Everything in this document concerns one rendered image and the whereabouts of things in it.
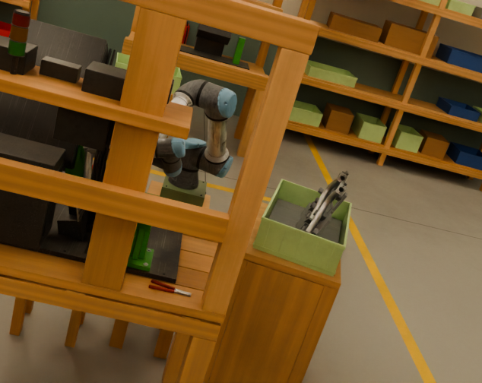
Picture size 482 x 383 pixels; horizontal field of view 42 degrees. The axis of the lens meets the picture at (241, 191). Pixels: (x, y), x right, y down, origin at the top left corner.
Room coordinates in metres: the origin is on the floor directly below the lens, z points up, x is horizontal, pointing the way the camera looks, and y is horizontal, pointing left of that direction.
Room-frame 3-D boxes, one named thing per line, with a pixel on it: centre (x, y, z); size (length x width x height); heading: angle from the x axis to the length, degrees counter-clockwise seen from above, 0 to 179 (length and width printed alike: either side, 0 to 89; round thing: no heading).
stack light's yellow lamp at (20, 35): (1.86, 0.78, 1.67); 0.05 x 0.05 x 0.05
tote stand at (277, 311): (2.97, -0.33, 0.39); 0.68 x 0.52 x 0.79; 178
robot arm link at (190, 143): (2.86, 0.28, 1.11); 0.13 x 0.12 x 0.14; 76
